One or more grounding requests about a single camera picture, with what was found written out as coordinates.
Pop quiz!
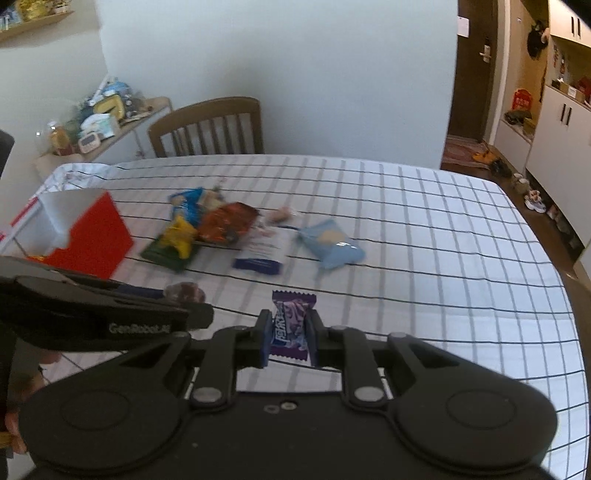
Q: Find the small kitchen timer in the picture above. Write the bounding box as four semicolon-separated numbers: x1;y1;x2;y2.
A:
77;131;103;154

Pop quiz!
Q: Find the yellow snack packet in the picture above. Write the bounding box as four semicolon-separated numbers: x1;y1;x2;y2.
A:
161;215;200;260

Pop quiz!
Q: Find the yellow framed box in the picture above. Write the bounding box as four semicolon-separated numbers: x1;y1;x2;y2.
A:
94;94;126;123

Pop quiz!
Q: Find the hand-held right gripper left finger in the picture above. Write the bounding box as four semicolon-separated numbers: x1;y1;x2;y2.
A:
119;309;274;410

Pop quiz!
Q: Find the orange drink bottle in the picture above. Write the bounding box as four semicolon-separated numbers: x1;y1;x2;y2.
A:
48;121;75;156

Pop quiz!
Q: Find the patterned door mat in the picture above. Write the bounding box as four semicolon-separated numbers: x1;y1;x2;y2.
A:
440;140;491;170

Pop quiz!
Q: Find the white and navy snack packet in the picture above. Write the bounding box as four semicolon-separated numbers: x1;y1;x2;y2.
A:
233;225;297;277

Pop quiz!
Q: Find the orange red chip bag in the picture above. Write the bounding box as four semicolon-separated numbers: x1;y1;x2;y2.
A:
196;202;260;246

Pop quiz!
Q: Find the pair of sneakers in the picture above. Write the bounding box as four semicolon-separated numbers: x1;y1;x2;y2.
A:
523;189;549;214

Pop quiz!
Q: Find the blue cookie snack bag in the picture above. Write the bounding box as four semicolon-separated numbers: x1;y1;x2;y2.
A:
168;186;219;228

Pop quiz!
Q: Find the checked white tablecloth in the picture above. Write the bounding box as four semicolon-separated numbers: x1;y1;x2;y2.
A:
0;154;581;480

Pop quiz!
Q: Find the black plush toy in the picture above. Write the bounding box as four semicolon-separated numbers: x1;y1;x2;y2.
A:
526;20;551;59

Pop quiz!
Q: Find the small brown candy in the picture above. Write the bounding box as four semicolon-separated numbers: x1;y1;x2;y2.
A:
164;282;206;304

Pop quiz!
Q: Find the light blue snack packet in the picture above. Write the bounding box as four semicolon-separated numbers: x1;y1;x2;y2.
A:
295;219;366;271

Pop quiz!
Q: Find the wooden wall shelf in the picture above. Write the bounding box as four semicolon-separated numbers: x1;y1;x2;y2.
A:
0;0;75;43

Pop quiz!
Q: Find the brown wooden chair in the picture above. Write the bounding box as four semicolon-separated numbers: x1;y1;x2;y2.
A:
147;96;264;158

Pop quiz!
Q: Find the purple candy wrapper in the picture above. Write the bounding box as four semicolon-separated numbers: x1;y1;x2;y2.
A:
270;290;319;361

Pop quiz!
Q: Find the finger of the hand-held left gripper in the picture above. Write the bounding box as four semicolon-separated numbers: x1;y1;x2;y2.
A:
182;301;216;333
60;270;168;302

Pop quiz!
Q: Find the white shoe cabinet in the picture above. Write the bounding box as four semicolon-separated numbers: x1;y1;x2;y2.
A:
525;84;591;243

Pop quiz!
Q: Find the person's left hand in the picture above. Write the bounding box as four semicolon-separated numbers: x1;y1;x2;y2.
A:
0;351;63;457

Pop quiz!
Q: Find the red and white cardboard box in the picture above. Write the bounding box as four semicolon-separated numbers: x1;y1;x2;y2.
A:
0;188;135;280

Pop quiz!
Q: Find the beige side cabinet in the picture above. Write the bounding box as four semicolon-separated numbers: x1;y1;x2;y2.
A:
34;96;174;180

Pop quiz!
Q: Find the dark green snack packet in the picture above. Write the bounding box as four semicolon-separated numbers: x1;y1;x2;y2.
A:
140;234;200;274

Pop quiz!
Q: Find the tissue pack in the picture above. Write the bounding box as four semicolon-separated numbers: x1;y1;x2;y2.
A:
80;113;123;140

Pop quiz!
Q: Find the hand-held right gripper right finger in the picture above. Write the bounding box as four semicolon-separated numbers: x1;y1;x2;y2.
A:
307;309;463;410

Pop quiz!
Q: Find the white upper cabinet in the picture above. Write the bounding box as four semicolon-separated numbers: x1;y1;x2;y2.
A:
549;0;591;57

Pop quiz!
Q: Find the dark wooden door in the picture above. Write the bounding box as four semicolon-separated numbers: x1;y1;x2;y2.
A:
445;0;498;140

